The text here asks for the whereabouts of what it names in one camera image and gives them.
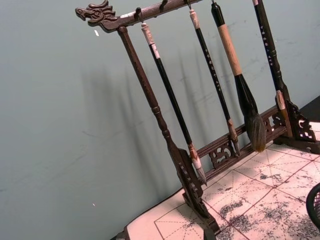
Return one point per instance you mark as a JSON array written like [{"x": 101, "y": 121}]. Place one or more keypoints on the black brush with white ends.
[{"x": 170, "y": 95}]

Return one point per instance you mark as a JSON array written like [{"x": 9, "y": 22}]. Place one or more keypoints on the thin black brush with lettering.
[{"x": 212, "y": 72}]

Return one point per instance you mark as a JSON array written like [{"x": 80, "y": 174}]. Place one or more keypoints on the dark wooden dragon brush rack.
[{"x": 130, "y": 51}]

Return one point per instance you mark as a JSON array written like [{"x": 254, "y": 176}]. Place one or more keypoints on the white gridded calligraphy practice mat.
[{"x": 250, "y": 180}]

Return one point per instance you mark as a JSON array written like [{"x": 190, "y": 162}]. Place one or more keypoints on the black lettered brush, tan ferrule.
[{"x": 265, "y": 41}]

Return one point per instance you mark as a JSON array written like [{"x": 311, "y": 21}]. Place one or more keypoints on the black mesh container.
[{"x": 315, "y": 203}]

